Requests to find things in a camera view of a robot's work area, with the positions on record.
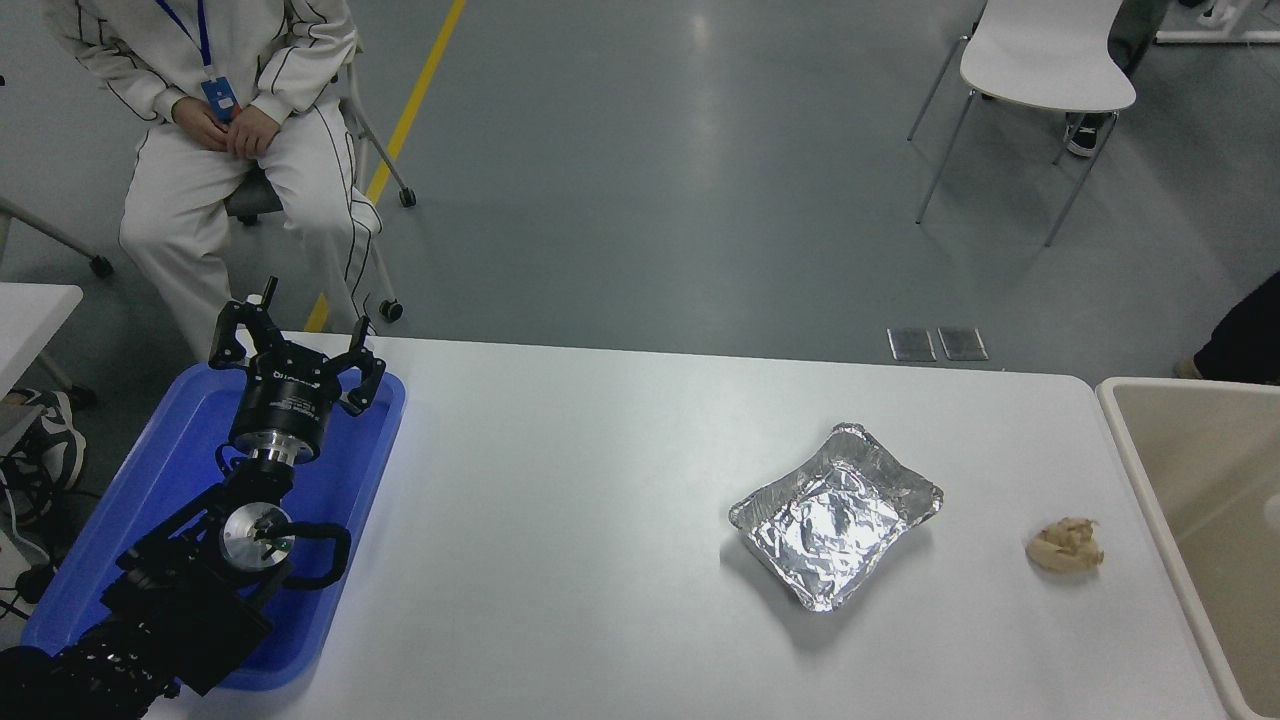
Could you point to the silver foil tray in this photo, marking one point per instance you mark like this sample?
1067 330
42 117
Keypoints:
830 520

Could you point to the person's left hand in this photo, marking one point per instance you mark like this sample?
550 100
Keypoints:
255 130

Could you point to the grey chair leg with caster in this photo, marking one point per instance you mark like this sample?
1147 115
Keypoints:
60 240

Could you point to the person's right hand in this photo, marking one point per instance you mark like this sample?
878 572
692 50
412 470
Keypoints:
203 125

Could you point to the silver floor plate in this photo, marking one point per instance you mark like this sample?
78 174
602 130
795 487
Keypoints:
911 345
963 344

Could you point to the large pale bin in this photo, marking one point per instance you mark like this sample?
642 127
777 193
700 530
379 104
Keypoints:
1220 520

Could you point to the blue plastic tray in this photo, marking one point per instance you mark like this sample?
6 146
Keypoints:
170 450

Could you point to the white chair with metal legs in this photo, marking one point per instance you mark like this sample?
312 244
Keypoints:
1045 50

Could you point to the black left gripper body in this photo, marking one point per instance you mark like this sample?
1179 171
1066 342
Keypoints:
285 405

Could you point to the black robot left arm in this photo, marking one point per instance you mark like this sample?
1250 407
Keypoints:
180 600

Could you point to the white desk foot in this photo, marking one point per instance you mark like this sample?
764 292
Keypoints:
1218 38

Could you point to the grey office chair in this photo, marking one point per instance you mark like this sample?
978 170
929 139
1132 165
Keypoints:
258 195

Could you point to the black and white sneaker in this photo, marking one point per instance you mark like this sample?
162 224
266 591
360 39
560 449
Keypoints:
52 440

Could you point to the person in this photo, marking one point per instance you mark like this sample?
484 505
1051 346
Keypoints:
1137 30
180 200
1245 338

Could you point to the white side table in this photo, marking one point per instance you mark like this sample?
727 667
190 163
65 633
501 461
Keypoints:
30 320

